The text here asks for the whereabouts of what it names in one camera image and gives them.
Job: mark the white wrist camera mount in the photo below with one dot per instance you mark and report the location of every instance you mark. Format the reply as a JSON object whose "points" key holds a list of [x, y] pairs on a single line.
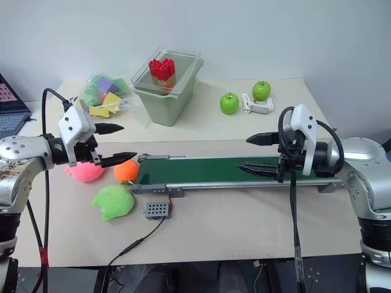
{"points": [[305, 134], [74, 125]]}

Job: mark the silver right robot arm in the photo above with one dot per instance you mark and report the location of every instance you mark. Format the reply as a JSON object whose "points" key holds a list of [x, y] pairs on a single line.
{"points": [[363, 171]]}

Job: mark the pale green plastic bin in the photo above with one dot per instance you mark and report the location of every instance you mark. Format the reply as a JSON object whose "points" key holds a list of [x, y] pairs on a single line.
{"points": [[168, 91]]}

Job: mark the small grey control box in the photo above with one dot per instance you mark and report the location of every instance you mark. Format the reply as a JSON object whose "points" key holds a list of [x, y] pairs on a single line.
{"points": [[157, 210]]}

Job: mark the green conveyor belt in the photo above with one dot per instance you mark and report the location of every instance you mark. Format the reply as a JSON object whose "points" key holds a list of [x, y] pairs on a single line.
{"points": [[232, 175]]}

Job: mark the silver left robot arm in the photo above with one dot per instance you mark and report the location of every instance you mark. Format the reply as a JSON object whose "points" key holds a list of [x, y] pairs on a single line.
{"points": [[18, 155]]}

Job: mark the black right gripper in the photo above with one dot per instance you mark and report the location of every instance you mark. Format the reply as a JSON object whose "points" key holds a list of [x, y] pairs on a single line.
{"points": [[290, 155]]}

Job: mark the green apple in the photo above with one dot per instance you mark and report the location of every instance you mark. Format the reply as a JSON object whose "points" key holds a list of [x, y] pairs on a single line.
{"points": [[229, 103], [261, 90]]}

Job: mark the orange plush toy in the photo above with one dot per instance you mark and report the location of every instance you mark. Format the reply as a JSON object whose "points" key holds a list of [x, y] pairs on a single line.
{"points": [[126, 171]]}

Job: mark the red building block stack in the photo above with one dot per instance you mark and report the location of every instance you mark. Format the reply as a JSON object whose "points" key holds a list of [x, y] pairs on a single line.
{"points": [[162, 71]]}

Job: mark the pink plush toy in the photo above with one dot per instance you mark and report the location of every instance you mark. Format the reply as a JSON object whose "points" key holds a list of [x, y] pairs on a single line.
{"points": [[87, 172]]}

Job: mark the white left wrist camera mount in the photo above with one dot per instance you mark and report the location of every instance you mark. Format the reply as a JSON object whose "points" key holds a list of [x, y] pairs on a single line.
{"points": [[74, 125]]}

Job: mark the laptop computer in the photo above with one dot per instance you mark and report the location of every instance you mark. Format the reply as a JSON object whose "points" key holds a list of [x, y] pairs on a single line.
{"points": [[10, 107]]}

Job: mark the white plastic clamp part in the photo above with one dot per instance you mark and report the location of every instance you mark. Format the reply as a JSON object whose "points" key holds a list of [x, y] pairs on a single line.
{"points": [[256, 105]]}

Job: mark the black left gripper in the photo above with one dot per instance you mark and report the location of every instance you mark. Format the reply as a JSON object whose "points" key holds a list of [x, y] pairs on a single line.
{"points": [[86, 151]]}

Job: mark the green plush toy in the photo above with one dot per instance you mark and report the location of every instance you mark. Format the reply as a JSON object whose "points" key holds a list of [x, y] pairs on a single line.
{"points": [[113, 203]]}

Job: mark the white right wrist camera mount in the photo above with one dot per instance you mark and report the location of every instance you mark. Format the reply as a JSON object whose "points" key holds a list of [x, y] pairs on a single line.
{"points": [[305, 134]]}

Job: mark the clear bag of foam shapes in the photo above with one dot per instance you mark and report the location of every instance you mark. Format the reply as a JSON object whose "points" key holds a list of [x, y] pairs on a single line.
{"points": [[104, 93]]}

